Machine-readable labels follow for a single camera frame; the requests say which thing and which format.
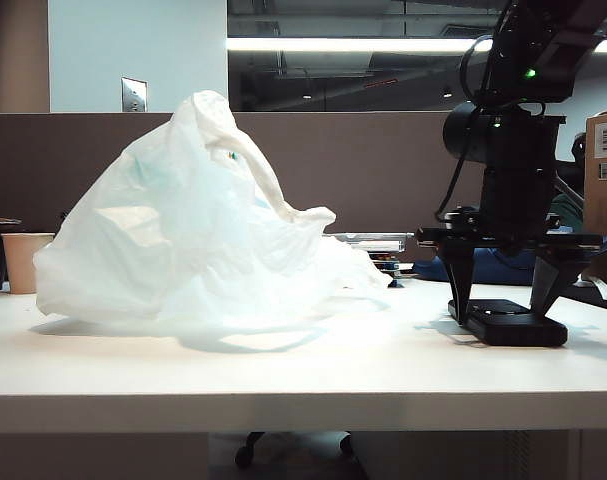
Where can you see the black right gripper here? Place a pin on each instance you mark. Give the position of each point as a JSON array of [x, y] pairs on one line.
[[518, 200]]

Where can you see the white translucent plastic bag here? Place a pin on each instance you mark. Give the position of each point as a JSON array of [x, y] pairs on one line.
[[183, 250]]

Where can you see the dark blue rubber slipper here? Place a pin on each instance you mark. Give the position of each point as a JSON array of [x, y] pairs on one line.
[[433, 270], [604, 246]]

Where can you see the person in green shirt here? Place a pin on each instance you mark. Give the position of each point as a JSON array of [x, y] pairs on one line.
[[568, 215]]

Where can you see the black flat mat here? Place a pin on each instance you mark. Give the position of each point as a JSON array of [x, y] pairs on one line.
[[593, 297]]

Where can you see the grey black angled bar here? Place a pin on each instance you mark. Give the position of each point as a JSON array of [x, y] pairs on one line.
[[570, 190]]

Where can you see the brown cardboard box with labels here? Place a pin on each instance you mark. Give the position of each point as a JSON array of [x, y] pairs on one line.
[[605, 220]]

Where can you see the stack of trays and books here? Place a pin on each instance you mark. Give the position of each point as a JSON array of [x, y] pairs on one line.
[[378, 242]]

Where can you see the brown desk partition panel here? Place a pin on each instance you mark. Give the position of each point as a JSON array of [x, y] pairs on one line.
[[358, 175]]

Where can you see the round ceiling spotlight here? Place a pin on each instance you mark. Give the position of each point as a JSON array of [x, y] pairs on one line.
[[447, 93]]

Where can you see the red lit sign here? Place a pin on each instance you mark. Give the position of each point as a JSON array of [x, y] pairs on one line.
[[381, 83]]

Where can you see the long white ceiling light strip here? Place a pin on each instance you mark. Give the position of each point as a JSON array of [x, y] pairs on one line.
[[358, 44]]

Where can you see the beige paper cup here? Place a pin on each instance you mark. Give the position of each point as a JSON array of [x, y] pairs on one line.
[[23, 265]]

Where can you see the metal wall switch plate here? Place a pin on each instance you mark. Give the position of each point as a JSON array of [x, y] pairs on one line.
[[134, 95]]

